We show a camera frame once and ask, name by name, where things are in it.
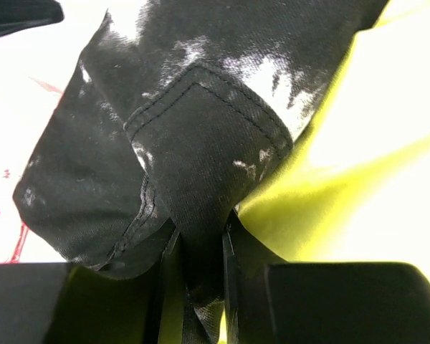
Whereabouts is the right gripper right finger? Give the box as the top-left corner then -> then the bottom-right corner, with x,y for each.
223,230 -> 430,343

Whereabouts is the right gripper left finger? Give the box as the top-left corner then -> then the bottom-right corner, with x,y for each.
0,231 -> 181,343

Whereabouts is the lime green cloth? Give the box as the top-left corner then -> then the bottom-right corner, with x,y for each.
237,1 -> 430,262

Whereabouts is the pink tissue pack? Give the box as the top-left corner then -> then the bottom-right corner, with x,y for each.
0,1 -> 160,271

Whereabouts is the black white patterned garment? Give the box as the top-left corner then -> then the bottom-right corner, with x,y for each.
13,1 -> 386,343

